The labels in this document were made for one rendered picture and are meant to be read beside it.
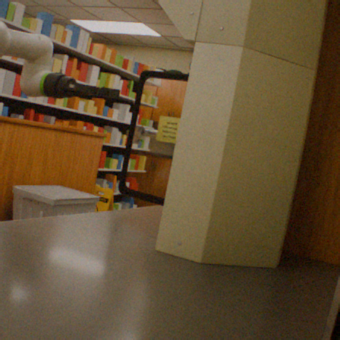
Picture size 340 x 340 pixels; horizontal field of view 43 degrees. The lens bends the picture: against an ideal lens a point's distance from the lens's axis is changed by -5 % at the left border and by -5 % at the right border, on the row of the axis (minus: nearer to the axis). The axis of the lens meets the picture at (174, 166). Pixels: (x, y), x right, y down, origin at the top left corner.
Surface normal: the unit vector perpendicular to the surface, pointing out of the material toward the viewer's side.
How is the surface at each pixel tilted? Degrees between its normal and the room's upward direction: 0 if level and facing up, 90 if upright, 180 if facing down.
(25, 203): 96
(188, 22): 90
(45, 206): 96
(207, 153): 90
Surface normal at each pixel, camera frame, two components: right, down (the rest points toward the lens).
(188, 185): -0.40, -0.03
